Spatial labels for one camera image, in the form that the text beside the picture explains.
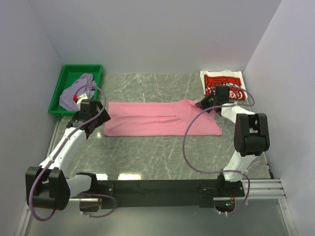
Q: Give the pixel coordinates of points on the pink t-shirt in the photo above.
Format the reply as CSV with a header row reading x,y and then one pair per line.
x,y
141,119

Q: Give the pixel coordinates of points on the folded red white Coca-Cola t-shirt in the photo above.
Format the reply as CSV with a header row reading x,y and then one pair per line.
x,y
233,79

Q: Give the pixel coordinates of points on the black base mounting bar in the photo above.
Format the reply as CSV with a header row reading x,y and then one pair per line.
x,y
167,193

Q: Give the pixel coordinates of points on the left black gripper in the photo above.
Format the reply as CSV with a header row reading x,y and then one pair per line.
x,y
102,118

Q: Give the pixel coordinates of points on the green plastic bin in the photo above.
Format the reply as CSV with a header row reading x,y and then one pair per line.
x,y
68,75

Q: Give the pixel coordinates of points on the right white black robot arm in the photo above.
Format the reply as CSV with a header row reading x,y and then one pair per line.
x,y
251,135

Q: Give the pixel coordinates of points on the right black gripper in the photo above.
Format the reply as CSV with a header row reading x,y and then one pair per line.
x,y
203,103

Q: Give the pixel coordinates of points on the lavender t-shirt in bin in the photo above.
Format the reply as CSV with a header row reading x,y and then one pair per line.
x,y
79,87

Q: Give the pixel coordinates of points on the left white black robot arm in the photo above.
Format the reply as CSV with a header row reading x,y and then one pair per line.
x,y
46,185

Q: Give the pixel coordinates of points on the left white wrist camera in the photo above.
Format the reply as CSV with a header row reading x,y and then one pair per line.
x,y
79,98

